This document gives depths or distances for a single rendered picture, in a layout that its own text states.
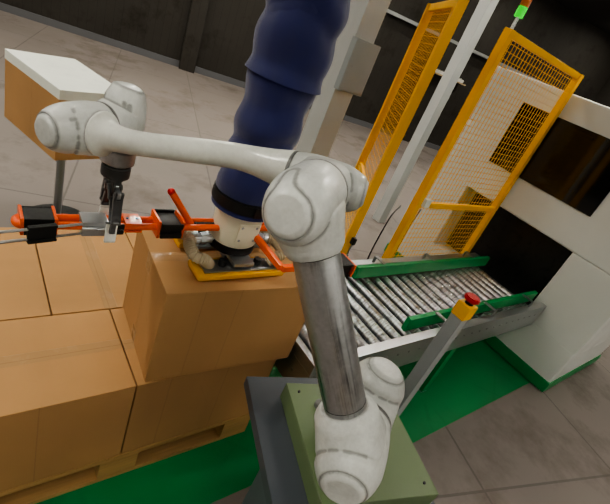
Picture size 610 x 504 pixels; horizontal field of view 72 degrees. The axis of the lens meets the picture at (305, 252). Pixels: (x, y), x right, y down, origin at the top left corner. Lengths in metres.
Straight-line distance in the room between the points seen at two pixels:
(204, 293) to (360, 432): 0.68
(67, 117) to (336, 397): 0.82
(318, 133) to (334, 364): 2.07
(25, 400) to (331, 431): 0.96
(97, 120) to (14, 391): 0.91
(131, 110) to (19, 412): 0.93
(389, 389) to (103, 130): 0.91
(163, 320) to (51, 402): 0.41
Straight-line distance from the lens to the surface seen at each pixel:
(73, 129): 1.03
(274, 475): 1.27
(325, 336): 0.88
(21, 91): 3.02
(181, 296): 1.37
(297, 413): 1.32
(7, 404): 1.58
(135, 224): 1.34
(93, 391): 1.59
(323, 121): 2.78
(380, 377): 1.15
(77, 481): 2.03
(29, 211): 1.32
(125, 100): 1.16
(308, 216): 0.72
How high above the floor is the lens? 1.79
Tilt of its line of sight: 28 degrees down
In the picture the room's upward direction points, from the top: 23 degrees clockwise
